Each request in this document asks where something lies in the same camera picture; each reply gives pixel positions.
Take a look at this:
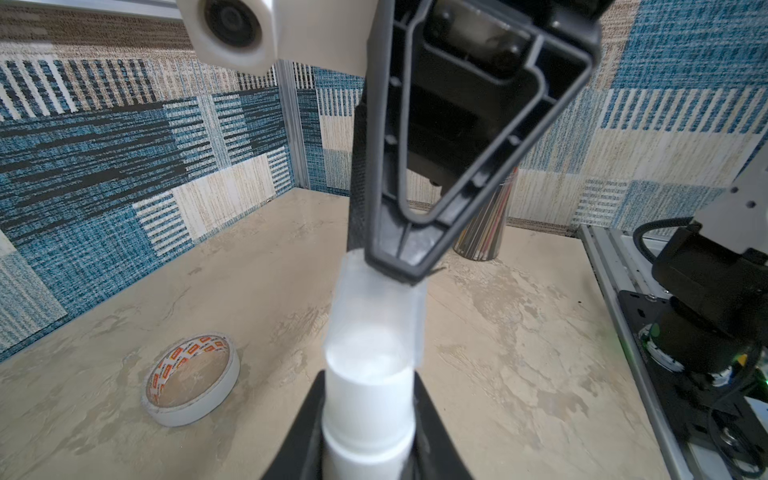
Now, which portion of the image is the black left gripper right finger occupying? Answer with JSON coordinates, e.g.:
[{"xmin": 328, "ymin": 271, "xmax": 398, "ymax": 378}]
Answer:
[{"xmin": 410, "ymin": 373, "xmax": 472, "ymax": 479}]

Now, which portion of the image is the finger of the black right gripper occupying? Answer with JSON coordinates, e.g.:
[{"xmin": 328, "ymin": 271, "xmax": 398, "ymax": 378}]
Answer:
[
  {"xmin": 362, "ymin": 1, "xmax": 603, "ymax": 284},
  {"xmin": 346, "ymin": 90, "xmax": 367, "ymax": 251}
]

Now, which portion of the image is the pencil holder with pencils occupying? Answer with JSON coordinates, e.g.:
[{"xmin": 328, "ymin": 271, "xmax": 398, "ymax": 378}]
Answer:
[{"xmin": 453, "ymin": 167, "xmax": 519, "ymax": 262}]

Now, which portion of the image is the white tape roll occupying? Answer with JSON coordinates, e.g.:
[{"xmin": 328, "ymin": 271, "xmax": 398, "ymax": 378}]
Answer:
[{"xmin": 141, "ymin": 332, "xmax": 240, "ymax": 427}]

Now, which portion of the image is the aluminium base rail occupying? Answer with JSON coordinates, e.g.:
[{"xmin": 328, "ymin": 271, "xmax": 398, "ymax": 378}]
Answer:
[{"xmin": 575, "ymin": 224, "xmax": 768, "ymax": 480}]

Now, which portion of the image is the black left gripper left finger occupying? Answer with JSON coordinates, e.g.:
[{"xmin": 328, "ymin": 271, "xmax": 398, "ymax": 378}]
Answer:
[{"xmin": 262, "ymin": 370, "xmax": 325, "ymax": 480}]

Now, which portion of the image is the translucent glue stick cap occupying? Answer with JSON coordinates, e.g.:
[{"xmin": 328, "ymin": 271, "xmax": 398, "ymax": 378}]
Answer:
[{"xmin": 324, "ymin": 249, "xmax": 427, "ymax": 381}]

